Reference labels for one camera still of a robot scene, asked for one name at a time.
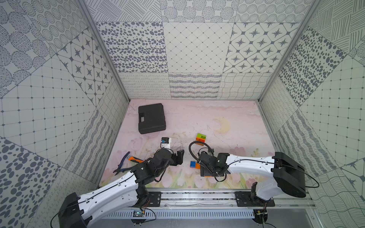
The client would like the blue square lego brick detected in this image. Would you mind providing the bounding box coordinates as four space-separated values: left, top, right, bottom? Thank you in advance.
190 161 196 169

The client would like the green long lego brick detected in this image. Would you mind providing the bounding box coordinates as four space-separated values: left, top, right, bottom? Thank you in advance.
196 133 206 139

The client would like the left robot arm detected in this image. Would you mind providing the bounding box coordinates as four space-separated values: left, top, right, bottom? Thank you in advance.
56 148 184 228

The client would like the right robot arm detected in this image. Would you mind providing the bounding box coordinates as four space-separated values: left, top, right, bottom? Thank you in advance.
197 152 306 201

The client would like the large orange lego brick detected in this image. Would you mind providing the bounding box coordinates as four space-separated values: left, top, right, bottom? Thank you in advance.
128 156 144 163

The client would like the black plastic case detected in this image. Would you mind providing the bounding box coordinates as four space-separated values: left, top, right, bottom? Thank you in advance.
138 103 166 135

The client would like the green circuit board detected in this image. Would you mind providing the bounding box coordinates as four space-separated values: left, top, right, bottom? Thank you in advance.
131 210 145 219

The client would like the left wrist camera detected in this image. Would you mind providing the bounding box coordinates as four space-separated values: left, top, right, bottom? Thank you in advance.
160 137 171 149

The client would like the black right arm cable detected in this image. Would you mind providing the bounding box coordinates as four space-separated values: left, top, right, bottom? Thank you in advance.
188 141 214 166

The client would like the aluminium front rail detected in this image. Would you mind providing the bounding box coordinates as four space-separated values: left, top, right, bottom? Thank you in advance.
82 187 317 210

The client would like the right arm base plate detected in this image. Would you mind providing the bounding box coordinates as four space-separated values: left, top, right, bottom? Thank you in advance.
234 191 275 208

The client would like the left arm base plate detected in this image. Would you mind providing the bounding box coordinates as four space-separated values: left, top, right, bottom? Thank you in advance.
133 192 162 208

